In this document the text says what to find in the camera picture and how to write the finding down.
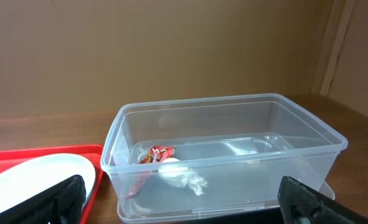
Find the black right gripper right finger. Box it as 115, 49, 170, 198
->
278, 176, 368, 224

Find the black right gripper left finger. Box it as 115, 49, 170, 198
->
0, 175, 87, 224

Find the red snack wrapper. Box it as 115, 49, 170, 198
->
126, 146, 176, 199

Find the white tissue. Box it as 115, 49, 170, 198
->
158, 158, 207, 196

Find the large light blue plate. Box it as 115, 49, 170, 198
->
0, 153, 96, 213

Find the red plastic tray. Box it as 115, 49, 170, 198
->
0, 144, 103, 224

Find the clear plastic bin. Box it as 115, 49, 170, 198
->
100, 93, 348, 223

